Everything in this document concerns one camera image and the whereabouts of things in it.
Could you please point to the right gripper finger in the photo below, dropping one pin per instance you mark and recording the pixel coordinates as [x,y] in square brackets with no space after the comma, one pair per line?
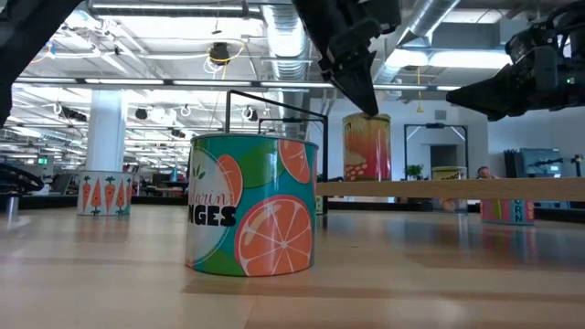
[493,93]

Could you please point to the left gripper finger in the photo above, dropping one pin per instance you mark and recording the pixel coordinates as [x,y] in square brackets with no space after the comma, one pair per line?
[361,87]

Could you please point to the tall yellow label can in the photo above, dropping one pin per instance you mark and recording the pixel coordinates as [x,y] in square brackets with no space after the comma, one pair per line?
[450,172]

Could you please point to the small grey can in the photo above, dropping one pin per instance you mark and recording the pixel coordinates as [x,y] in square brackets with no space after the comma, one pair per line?
[507,212]

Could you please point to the green label can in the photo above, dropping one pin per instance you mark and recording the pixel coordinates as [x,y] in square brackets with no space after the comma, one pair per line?
[319,205]

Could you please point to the teal mandarin oranges can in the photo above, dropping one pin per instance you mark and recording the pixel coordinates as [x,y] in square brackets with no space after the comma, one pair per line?
[251,205]

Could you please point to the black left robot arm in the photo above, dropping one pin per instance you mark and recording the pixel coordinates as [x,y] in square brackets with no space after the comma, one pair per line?
[27,36]

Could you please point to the bright ceiling light panel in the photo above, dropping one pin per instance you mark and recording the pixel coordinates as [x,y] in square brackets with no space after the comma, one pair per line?
[457,59]

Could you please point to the gold can white lid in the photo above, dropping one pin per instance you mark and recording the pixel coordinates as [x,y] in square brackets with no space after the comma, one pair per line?
[365,151]

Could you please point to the person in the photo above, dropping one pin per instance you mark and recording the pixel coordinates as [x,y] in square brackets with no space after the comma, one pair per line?
[484,172]

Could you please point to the dark monitor screen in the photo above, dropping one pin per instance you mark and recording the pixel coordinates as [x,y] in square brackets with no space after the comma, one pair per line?
[539,162]

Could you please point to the green potted plant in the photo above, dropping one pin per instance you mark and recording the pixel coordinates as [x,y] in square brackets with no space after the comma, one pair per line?
[414,170]

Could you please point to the black ceiling fixture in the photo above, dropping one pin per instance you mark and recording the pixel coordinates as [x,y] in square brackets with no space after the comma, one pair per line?
[219,52]

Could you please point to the dark ceiling pipe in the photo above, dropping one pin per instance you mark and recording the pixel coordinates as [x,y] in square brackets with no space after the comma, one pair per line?
[173,8]

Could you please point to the white building pillar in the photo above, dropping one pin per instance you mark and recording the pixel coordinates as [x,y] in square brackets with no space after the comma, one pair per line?
[107,132]

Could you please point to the white carrot print can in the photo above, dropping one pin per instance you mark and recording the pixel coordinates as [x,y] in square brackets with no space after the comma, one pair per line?
[104,194]

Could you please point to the black curved object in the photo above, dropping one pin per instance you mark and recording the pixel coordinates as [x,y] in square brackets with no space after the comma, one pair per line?
[18,180]

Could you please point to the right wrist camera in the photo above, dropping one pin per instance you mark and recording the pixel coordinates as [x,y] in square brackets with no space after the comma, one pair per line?
[530,43]

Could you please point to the silver ribbed ceiling duct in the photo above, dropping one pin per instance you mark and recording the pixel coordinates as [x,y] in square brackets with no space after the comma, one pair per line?
[285,41]

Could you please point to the black background metal frame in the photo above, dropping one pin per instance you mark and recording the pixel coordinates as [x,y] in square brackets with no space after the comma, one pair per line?
[436,125]

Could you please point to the black aluminium table frame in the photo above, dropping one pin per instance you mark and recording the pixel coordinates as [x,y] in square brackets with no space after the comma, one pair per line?
[379,206]

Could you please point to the silver metal post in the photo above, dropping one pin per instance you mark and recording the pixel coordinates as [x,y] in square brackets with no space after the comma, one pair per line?
[12,208]

